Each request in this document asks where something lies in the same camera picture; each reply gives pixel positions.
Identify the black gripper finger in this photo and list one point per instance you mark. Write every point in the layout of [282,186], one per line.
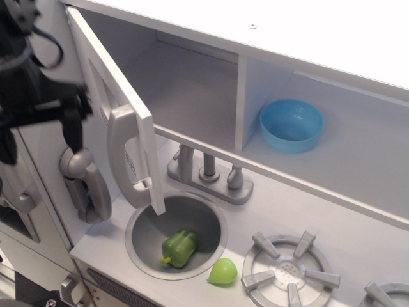
[72,129]
[8,147]

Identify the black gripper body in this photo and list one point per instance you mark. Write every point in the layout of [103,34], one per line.
[28,96]

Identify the white toy microwave door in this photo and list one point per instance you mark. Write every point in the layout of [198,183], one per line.
[131,143]

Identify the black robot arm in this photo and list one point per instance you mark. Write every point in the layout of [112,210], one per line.
[17,24]

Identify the grey round sink basin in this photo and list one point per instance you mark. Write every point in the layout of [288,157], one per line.
[146,231]

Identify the green toy bell pepper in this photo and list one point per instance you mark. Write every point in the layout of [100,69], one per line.
[177,249]

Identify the grey toy faucet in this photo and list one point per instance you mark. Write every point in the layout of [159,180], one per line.
[228,184]

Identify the light green toy pear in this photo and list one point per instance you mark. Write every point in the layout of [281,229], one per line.
[223,272]

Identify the blue plastic bowl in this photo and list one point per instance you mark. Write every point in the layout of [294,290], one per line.
[290,125]

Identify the white toy kitchen shelf unit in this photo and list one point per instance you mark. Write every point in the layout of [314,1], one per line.
[205,69]

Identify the grey toy stove burner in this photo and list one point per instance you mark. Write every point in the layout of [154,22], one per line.
[286,270]

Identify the grey fridge door handle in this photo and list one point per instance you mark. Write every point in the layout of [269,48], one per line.
[18,190]

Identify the grey oven door handle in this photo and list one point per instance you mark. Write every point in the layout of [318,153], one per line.
[71,292]

